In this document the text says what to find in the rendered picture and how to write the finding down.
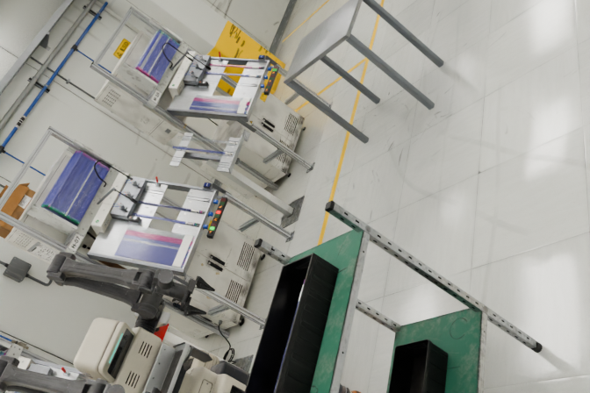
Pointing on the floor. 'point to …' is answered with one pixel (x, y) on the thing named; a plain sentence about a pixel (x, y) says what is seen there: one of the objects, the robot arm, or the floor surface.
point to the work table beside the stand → (319, 48)
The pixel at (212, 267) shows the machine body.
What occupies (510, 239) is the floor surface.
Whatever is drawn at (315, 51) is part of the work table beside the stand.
